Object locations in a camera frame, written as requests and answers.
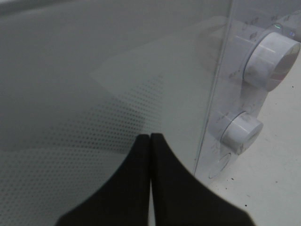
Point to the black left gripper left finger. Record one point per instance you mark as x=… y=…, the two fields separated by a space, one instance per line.
x=124 y=199

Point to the white timer knob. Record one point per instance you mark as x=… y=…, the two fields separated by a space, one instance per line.
x=241 y=133

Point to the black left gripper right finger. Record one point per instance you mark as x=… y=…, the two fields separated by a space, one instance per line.
x=180 y=199

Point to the white microwave oven body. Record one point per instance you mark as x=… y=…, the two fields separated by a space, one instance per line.
x=240 y=32

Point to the round white door button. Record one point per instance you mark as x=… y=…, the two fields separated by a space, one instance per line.
x=219 y=166

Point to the upper white power knob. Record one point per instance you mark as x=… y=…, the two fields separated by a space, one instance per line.
x=271 y=61

